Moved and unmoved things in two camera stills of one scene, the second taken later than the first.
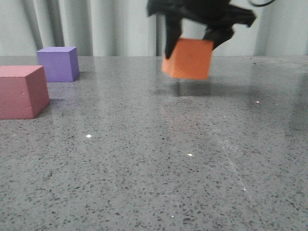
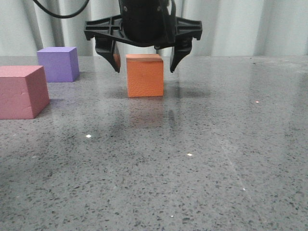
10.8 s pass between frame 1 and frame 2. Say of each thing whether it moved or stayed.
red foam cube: stayed
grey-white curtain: stayed
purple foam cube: stayed
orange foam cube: moved
